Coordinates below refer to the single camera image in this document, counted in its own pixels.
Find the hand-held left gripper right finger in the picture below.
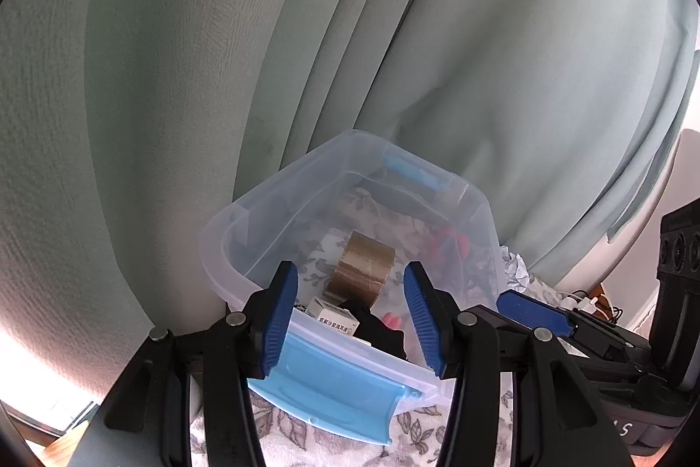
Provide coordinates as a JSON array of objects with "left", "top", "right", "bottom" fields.
[{"left": 403, "top": 260, "right": 620, "bottom": 467}]

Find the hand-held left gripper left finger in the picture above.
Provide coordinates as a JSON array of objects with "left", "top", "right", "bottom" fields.
[{"left": 101, "top": 260, "right": 301, "bottom": 467}]

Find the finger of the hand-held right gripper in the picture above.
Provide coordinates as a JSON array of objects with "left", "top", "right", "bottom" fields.
[{"left": 497, "top": 288, "right": 653, "bottom": 359}]

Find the clear plastic storage box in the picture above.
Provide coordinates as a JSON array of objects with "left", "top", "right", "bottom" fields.
[{"left": 198, "top": 129, "right": 502, "bottom": 446}]

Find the black cloth item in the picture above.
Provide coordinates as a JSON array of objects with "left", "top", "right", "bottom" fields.
[{"left": 339, "top": 299, "right": 409, "bottom": 362}]

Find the crumpled white paper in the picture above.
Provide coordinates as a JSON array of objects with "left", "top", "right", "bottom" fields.
[{"left": 497, "top": 250, "right": 532, "bottom": 294}]

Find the small white carton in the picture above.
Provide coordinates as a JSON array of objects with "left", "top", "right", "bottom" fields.
[{"left": 304, "top": 296, "right": 362, "bottom": 337}]

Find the brown packing tape roll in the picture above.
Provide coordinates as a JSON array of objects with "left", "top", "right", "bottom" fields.
[{"left": 322, "top": 230, "right": 397, "bottom": 307}]

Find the grey floral tablecloth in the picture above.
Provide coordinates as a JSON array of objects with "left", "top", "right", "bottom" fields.
[{"left": 189, "top": 274, "right": 567, "bottom": 467}]

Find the pale green curtain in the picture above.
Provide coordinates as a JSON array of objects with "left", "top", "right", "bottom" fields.
[{"left": 0, "top": 0, "right": 700, "bottom": 339}]

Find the white plug with cables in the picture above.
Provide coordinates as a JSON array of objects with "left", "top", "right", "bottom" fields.
[{"left": 556, "top": 288, "right": 627, "bottom": 324}]

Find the red-handled tool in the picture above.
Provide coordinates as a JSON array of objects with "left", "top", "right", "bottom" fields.
[{"left": 431, "top": 227, "right": 473, "bottom": 264}]

